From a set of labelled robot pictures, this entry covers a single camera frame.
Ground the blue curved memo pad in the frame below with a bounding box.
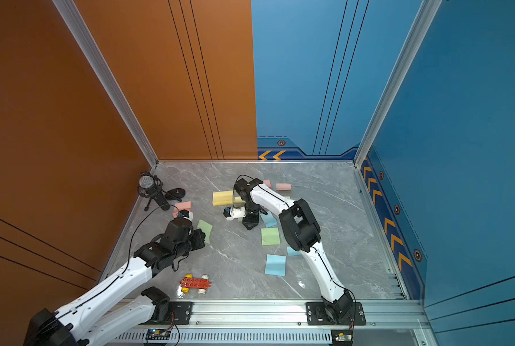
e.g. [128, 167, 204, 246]
[260, 213, 278, 228]

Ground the large green memo pad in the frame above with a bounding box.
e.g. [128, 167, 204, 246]
[261, 227, 280, 246]

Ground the small green memo pad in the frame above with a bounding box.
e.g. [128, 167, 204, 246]
[198, 220, 213, 244]

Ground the large yellow memo pad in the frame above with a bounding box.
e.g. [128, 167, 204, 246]
[212, 190, 234, 206]

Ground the pink memo pad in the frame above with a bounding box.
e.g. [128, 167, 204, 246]
[263, 180, 273, 189]
[173, 201, 192, 217]

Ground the torn pink page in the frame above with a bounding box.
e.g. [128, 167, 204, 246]
[276, 183, 291, 191]

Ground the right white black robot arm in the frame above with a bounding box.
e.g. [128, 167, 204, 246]
[224, 174, 357, 325]

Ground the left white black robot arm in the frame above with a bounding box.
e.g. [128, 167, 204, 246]
[24, 217, 205, 345]

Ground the red toy brick car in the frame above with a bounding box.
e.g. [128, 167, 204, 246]
[179, 274, 212, 295]

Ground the left green circuit board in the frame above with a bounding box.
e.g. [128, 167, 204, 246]
[144, 328, 172, 342]

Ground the right circuit board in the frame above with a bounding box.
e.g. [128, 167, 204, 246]
[330, 330, 354, 346]

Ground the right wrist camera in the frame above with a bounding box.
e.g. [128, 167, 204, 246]
[224, 207, 246, 221]

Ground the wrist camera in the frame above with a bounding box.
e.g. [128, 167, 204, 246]
[224, 207, 246, 221]
[178, 210, 194, 221]

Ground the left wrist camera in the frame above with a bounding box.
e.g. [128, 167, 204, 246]
[178, 210, 194, 221]

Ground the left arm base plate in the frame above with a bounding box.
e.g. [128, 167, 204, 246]
[143, 301, 193, 325]

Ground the aluminium front rail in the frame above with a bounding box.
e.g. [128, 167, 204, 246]
[104, 299, 437, 345]

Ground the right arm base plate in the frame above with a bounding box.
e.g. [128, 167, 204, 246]
[305, 301, 367, 327]

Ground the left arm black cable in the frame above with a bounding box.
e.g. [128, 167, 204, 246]
[36, 202, 176, 334]

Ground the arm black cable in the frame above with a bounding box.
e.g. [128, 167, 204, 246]
[235, 174, 349, 304]
[36, 202, 176, 334]

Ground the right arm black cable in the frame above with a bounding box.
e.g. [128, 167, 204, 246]
[235, 174, 349, 304]

